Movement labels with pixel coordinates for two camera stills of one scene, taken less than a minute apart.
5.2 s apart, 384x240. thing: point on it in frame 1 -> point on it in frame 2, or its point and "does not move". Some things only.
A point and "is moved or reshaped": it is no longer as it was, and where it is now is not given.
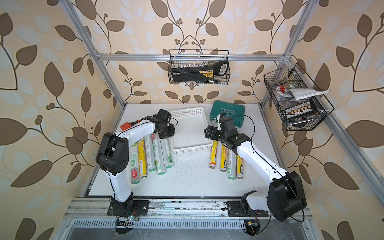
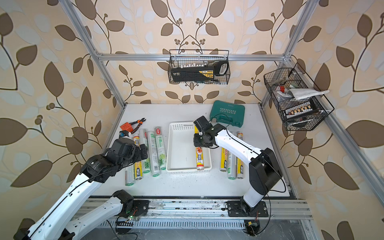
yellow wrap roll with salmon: x=213 y=154 -> x=199 y=154
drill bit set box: x=300 y=110 does not move
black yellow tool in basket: x=206 y=74 does not move
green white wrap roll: x=158 y=154 is moved or reshaped
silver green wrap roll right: x=231 y=164 does not move
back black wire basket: x=199 y=66 does not move
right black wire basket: x=300 y=104 does not move
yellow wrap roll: x=224 y=158 does not move
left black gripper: x=165 y=137 -> x=139 y=153
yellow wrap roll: x=240 y=164 does not move
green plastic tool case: x=235 y=111 does not move
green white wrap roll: x=168 y=151 -> x=161 y=149
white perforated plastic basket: x=189 y=136 is moved or reshaped
